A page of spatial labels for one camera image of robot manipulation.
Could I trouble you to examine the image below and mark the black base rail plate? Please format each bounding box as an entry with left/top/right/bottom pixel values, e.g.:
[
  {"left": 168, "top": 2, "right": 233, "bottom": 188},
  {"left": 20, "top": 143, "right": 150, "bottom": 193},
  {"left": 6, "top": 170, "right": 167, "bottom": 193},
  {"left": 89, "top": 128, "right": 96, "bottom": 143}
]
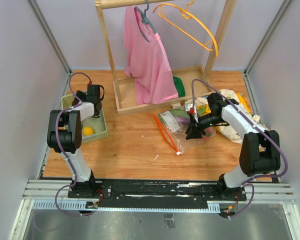
[{"left": 67, "top": 179, "right": 247, "bottom": 202}]

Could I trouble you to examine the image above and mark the grey clothes hanger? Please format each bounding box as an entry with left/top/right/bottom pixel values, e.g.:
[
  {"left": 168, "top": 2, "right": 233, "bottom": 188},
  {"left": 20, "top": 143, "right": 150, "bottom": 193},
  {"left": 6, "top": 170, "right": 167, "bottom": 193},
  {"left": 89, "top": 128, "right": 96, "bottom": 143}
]
[{"left": 133, "top": 0, "right": 157, "bottom": 43}]

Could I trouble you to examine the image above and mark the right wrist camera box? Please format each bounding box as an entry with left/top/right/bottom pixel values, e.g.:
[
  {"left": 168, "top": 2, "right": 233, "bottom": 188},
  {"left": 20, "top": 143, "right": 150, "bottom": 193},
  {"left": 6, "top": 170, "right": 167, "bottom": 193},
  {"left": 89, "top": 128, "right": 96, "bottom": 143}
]
[{"left": 184, "top": 103, "right": 197, "bottom": 116}]

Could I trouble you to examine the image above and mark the green cloth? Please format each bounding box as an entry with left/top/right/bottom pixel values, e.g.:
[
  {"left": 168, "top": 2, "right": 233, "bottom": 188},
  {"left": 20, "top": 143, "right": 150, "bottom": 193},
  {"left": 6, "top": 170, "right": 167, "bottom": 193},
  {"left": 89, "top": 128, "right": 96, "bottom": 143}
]
[{"left": 173, "top": 76, "right": 186, "bottom": 98}]

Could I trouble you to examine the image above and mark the cartoon print children's garment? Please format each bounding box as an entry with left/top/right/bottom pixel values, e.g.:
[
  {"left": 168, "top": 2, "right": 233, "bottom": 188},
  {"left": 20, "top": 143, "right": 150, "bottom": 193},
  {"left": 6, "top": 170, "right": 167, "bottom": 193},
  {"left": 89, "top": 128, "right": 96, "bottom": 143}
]
[{"left": 186, "top": 91, "right": 269, "bottom": 147}]

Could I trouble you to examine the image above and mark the pink t-shirt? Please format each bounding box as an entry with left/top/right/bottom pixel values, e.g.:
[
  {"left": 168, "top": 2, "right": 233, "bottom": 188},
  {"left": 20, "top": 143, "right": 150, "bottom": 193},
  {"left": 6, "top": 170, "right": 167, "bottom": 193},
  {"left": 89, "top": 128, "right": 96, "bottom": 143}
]
[{"left": 124, "top": 6, "right": 178, "bottom": 105}]

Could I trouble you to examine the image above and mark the light green plastic basket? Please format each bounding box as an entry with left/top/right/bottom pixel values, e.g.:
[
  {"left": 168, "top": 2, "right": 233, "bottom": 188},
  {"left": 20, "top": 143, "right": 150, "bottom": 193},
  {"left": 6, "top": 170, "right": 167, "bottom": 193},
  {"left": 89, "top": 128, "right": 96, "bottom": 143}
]
[{"left": 61, "top": 94, "right": 108, "bottom": 144}]

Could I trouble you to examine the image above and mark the purple plush eggplant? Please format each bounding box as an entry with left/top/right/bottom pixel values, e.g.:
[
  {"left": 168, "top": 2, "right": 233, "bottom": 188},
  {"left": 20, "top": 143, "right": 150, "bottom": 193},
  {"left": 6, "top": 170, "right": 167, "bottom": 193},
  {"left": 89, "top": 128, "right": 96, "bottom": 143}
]
[{"left": 175, "top": 116, "right": 191, "bottom": 126}]

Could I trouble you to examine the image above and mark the yellow plush fruit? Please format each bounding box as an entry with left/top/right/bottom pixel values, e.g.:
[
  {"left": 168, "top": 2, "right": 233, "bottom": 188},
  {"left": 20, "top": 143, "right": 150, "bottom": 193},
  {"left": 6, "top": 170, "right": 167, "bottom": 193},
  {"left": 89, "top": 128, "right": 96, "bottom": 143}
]
[{"left": 82, "top": 126, "right": 95, "bottom": 136}]

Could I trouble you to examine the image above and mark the yellow clothes hanger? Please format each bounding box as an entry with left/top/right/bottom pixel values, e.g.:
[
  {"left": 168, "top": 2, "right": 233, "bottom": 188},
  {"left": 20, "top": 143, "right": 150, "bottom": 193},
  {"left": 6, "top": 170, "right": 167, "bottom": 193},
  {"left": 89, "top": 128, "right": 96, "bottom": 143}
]
[{"left": 152, "top": 0, "right": 219, "bottom": 57}]

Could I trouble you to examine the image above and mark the wooden clothes rack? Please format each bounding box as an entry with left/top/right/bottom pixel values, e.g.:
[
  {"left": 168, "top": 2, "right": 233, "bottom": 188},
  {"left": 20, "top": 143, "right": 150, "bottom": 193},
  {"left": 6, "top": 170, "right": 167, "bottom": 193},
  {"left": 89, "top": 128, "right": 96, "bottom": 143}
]
[{"left": 95, "top": 0, "right": 236, "bottom": 116}]

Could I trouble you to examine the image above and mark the clear zip top bag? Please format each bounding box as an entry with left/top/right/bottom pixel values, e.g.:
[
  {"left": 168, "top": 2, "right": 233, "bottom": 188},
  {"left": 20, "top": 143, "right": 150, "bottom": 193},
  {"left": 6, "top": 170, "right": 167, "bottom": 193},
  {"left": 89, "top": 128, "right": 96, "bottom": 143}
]
[{"left": 152, "top": 109, "right": 213, "bottom": 156}]

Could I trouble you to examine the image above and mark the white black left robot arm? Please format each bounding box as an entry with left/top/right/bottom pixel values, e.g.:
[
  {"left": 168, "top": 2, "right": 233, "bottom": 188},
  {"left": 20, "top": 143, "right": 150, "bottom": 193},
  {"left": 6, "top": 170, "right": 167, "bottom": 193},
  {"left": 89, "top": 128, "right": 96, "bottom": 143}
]
[{"left": 47, "top": 83, "right": 105, "bottom": 198}]

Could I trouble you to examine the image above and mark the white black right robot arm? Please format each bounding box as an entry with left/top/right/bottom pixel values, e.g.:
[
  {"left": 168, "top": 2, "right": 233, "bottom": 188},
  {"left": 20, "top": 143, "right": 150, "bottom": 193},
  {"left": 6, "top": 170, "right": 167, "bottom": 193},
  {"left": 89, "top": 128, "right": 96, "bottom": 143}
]
[{"left": 185, "top": 92, "right": 281, "bottom": 200}]

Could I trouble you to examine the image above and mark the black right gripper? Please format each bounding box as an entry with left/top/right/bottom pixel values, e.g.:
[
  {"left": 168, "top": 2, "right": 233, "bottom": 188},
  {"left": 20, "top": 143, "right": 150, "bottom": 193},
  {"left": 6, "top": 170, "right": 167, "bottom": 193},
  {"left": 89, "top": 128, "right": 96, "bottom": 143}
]
[{"left": 185, "top": 112, "right": 225, "bottom": 140}]

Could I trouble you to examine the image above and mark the green plush vegetable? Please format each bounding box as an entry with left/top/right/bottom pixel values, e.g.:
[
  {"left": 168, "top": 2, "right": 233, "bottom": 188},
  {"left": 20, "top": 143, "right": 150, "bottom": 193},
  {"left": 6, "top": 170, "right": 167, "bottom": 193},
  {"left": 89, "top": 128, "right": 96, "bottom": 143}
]
[{"left": 169, "top": 108, "right": 189, "bottom": 118}]

